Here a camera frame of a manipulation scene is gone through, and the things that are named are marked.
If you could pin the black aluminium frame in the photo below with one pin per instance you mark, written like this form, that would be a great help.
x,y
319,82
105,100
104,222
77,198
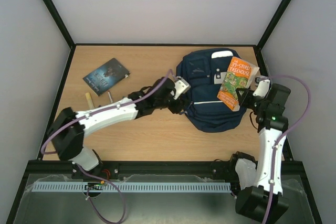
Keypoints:
x,y
215,169

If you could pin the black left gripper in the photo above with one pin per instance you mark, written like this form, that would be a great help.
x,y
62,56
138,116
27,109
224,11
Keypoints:
x,y
178,106

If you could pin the dark blue paperback book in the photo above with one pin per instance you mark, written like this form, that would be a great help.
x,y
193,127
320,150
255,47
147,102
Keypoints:
x,y
106,76

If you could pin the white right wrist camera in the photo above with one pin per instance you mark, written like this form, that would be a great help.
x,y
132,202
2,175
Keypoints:
x,y
262,84

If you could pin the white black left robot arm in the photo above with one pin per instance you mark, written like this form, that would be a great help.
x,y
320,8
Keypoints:
x,y
69,129

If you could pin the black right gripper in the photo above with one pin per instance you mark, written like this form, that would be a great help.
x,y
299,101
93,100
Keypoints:
x,y
248,97

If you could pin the red cap marker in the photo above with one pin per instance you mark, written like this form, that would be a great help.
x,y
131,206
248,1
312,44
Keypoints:
x,y
110,97

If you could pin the orange green illustrated book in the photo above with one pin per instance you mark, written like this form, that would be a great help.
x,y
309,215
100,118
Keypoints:
x,y
240,74

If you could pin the left controller circuit board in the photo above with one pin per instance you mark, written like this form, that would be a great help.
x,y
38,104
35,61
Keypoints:
x,y
96,185

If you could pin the yellow glue stick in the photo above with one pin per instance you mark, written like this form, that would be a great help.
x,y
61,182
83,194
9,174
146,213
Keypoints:
x,y
89,101

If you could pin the navy blue student backpack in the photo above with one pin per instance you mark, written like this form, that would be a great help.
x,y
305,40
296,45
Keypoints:
x,y
205,70

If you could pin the light blue slotted cable duct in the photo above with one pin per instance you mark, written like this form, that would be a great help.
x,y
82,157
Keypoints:
x,y
134,187

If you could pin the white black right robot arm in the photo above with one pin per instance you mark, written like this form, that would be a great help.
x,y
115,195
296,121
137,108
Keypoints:
x,y
261,193

